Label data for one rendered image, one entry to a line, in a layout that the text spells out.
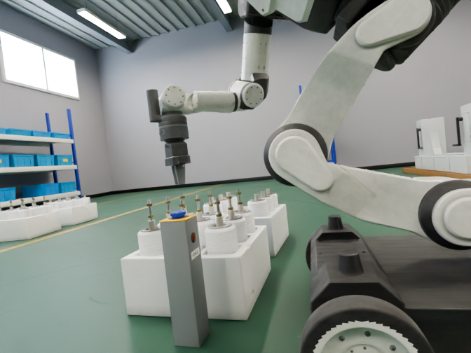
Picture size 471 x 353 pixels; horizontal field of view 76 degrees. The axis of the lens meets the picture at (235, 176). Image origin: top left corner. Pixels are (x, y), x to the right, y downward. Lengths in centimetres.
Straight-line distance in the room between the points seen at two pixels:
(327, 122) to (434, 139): 457
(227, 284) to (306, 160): 42
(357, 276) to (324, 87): 40
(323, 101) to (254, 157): 663
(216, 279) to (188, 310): 14
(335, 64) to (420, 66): 706
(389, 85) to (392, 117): 70
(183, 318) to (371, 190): 53
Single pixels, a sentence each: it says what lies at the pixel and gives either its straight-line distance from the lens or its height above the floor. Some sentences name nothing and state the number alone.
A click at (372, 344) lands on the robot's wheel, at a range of 57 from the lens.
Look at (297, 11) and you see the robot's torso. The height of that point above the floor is 77.
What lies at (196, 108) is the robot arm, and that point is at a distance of 98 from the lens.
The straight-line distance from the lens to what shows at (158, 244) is 99.
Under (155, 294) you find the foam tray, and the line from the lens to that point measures 100.
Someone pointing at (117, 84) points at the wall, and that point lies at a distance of 903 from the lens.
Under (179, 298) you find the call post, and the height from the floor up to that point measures 12.
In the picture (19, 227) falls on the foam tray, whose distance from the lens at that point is 312.
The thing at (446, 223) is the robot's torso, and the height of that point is 27.
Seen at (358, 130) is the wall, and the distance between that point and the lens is 728.
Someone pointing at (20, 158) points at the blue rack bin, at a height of 93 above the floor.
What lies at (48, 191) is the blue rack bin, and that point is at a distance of 643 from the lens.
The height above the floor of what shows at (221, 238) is 22.
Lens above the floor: 43
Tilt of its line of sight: 2 degrees down
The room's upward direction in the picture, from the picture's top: 6 degrees counter-clockwise
